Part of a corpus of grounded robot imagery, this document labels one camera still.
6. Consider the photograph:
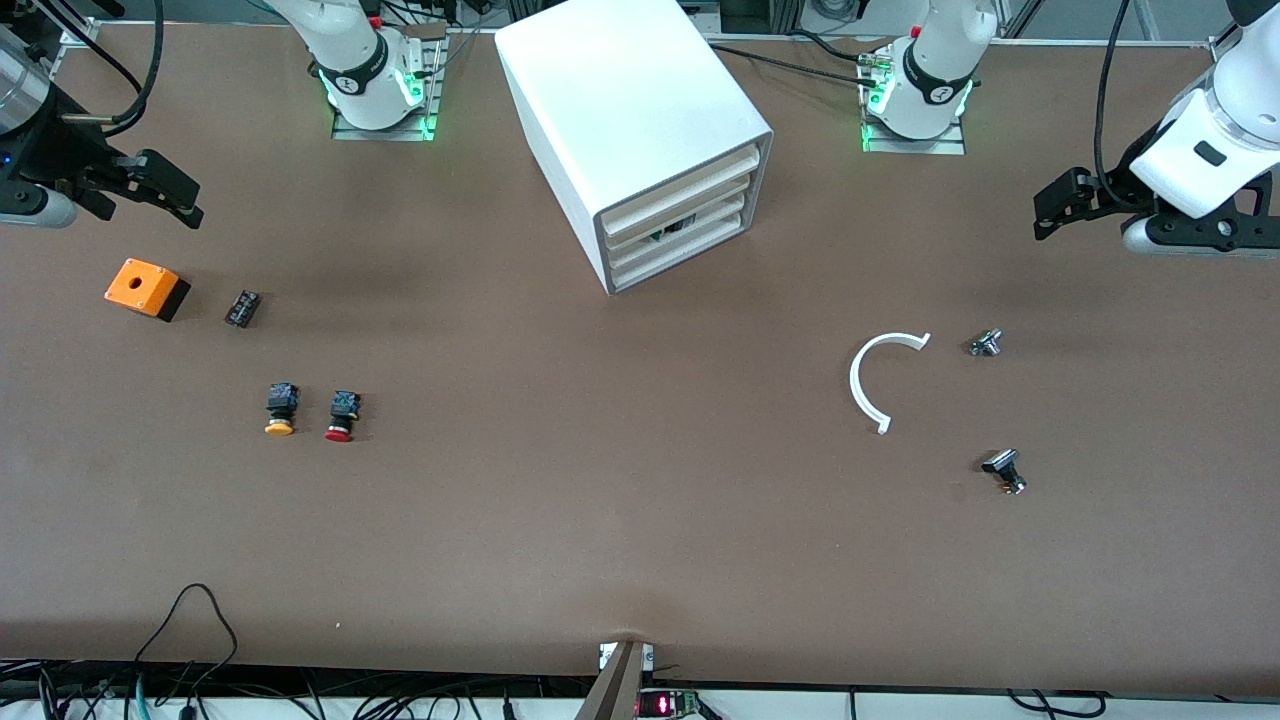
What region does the yellow push button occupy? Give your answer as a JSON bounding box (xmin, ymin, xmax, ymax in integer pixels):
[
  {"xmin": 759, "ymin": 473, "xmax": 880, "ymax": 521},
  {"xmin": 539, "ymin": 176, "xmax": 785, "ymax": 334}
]
[{"xmin": 264, "ymin": 382, "xmax": 301, "ymax": 437}]

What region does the red push button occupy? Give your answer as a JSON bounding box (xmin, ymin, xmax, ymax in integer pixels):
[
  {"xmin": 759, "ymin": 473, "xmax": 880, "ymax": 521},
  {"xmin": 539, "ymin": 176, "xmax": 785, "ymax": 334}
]
[{"xmin": 324, "ymin": 390, "xmax": 362, "ymax": 443}]

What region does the white plain drawer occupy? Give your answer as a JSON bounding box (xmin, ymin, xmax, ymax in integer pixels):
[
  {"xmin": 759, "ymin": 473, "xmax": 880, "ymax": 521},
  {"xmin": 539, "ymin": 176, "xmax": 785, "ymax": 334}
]
[
  {"xmin": 602, "ymin": 172, "xmax": 758, "ymax": 258},
  {"xmin": 608, "ymin": 215, "xmax": 751, "ymax": 294},
  {"xmin": 597, "ymin": 142, "xmax": 766, "ymax": 239}
]

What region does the white drawer cabinet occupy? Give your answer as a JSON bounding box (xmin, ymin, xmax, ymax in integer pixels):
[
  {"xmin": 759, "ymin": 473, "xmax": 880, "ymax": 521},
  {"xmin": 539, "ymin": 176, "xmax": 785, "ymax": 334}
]
[{"xmin": 495, "ymin": 0, "xmax": 776, "ymax": 296}]

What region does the orange box with black base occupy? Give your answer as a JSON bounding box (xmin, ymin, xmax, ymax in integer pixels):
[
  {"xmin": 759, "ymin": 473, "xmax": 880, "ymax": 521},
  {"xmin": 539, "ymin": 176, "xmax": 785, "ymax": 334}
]
[{"xmin": 104, "ymin": 258, "xmax": 192, "ymax": 323}]

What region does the white curved plastic piece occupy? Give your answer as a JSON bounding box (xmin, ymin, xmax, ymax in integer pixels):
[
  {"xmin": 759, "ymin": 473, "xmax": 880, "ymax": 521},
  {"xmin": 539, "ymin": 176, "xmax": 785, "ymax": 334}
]
[{"xmin": 849, "ymin": 331, "xmax": 932, "ymax": 436}]

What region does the device with red display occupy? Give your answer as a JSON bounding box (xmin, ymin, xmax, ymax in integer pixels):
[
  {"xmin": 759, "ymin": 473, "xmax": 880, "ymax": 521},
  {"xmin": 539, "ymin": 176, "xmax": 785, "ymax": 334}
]
[{"xmin": 637, "ymin": 688, "xmax": 701, "ymax": 719}]

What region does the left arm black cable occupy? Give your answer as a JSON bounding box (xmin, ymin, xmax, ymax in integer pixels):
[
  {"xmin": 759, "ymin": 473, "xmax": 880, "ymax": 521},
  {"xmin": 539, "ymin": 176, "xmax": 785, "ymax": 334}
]
[{"xmin": 1094, "ymin": 0, "xmax": 1141, "ymax": 206}]

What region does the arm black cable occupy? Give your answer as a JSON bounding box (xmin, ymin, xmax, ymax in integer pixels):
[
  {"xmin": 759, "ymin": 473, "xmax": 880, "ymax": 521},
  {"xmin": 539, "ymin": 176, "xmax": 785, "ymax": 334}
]
[
  {"xmin": 1094, "ymin": 0, "xmax": 1141, "ymax": 206},
  {"xmin": 30, "ymin": 0, "xmax": 166, "ymax": 138}
]

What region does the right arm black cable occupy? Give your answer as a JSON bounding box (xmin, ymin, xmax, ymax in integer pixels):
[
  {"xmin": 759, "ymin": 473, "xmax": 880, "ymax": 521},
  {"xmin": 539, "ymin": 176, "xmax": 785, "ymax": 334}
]
[{"xmin": 30, "ymin": 0, "xmax": 166, "ymax": 138}]

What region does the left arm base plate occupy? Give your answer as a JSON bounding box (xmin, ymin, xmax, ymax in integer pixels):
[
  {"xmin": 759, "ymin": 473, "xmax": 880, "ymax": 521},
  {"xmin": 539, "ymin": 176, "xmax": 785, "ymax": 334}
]
[{"xmin": 862, "ymin": 40, "xmax": 967, "ymax": 155}]

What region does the black and silver switch part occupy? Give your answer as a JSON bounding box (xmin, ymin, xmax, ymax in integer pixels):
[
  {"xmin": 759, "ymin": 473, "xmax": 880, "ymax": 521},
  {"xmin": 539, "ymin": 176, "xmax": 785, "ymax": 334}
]
[{"xmin": 981, "ymin": 449, "xmax": 1028, "ymax": 496}]

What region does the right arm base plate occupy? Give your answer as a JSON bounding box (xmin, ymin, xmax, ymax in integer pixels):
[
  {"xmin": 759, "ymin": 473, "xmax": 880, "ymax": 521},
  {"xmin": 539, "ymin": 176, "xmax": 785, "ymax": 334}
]
[{"xmin": 331, "ymin": 25, "xmax": 446, "ymax": 142}]

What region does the black cable on table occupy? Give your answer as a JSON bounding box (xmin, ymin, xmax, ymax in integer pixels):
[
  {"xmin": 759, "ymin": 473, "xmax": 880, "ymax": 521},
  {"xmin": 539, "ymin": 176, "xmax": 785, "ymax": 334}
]
[{"xmin": 708, "ymin": 30, "xmax": 881, "ymax": 86}]

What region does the black looped cable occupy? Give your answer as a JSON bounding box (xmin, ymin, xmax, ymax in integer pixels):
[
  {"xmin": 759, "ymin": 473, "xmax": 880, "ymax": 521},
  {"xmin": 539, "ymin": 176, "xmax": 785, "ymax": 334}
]
[{"xmin": 135, "ymin": 583, "xmax": 239, "ymax": 693}]

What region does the wooden camera post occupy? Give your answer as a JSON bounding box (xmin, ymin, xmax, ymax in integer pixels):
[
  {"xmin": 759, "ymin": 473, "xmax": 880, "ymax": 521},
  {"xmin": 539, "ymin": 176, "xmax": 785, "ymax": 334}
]
[{"xmin": 575, "ymin": 640, "xmax": 656, "ymax": 720}]

